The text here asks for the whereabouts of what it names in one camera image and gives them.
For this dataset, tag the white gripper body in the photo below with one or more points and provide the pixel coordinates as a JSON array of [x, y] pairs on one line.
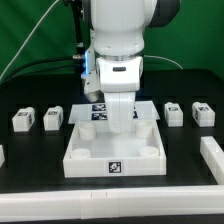
[[120, 76]]

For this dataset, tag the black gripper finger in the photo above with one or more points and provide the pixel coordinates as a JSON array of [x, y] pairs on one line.
[[113, 111], [127, 103]]

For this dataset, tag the white square tabletop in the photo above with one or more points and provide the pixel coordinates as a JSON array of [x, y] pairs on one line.
[[95, 151]]

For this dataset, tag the white sheet with AprilTags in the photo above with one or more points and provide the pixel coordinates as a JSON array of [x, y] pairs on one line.
[[97, 111]]

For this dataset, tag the white L-shaped obstacle fence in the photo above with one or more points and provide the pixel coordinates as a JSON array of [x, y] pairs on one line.
[[124, 202]]

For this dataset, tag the white block at left edge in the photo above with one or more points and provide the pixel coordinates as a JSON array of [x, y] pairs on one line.
[[2, 157]]

